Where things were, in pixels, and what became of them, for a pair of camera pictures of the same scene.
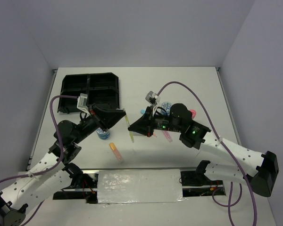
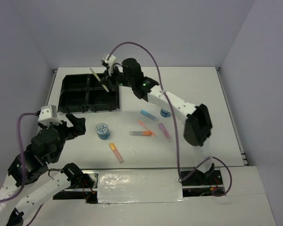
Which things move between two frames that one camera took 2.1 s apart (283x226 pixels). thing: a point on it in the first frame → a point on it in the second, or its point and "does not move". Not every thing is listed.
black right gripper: [145, 124] → [108, 80]
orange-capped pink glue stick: [116, 152] does not move
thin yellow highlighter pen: [128, 124] → [99, 79]
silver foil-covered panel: [139, 186] does not move
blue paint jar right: [166, 105] does not move
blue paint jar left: [102, 134] does not move
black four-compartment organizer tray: [101, 89] does not move
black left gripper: [105, 118] → [79, 128]
